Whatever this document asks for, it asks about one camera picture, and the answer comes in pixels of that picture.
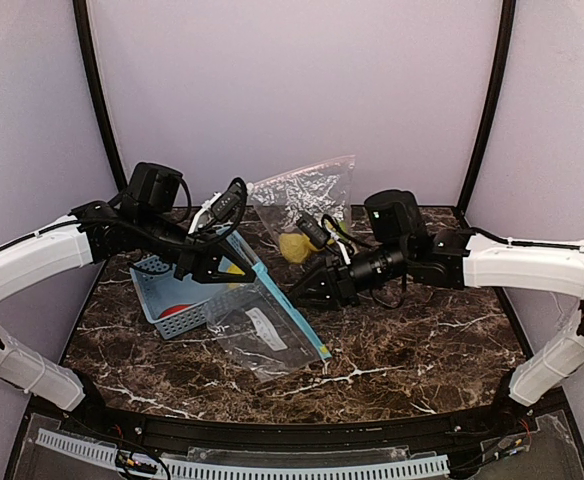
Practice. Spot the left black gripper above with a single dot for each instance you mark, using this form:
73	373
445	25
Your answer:
195	261

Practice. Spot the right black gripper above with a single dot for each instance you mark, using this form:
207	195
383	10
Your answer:
336	279

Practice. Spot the yellow lemon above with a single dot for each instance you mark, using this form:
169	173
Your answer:
317	242

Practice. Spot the small blue zip bag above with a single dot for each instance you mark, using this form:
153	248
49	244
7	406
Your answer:
261	331

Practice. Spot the red chili pepper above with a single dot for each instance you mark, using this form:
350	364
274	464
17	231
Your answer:
174	310

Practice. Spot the large pink zip bag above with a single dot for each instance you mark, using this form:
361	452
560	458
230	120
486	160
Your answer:
318	189

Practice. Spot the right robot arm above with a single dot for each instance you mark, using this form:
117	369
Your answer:
458	259

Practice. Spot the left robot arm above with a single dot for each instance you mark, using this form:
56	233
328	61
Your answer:
136	218

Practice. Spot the blue plastic basket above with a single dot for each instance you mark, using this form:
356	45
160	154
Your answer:
157	290

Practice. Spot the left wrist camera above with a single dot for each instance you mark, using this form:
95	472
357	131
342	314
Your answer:
224	208

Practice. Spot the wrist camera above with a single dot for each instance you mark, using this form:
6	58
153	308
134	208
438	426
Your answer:
224	208
337	244

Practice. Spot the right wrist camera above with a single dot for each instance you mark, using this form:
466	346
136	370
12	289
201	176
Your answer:
337	244

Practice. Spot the white cable duct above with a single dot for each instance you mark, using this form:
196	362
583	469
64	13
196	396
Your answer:
217	464

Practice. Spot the left black frame post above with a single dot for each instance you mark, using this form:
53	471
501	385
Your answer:
93	78

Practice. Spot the black frame post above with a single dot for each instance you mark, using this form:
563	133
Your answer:
93	78
493	91

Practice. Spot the right black frame post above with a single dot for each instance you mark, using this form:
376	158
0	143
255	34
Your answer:
493	91

